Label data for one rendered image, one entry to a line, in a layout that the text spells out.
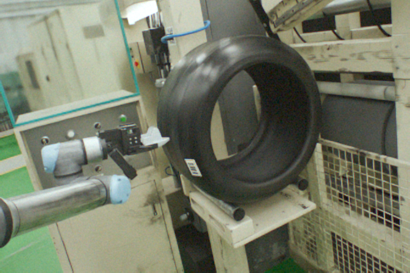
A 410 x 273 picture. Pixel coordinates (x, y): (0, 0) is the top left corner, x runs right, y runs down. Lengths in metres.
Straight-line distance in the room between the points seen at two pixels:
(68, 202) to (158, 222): 1.04
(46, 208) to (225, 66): 0.60
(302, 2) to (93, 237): 1.37
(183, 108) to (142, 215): 0.89
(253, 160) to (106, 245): 0.83
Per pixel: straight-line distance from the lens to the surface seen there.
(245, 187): 1.11
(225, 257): 1.71
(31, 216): 0.74
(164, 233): 1.84
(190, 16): 1.38
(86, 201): 0.84
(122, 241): 1.79
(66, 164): 0.99
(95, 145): 0.99
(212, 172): 1.03
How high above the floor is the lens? 1.51
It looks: 14 degrees down
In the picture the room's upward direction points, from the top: 11 degrees counter-clockwise
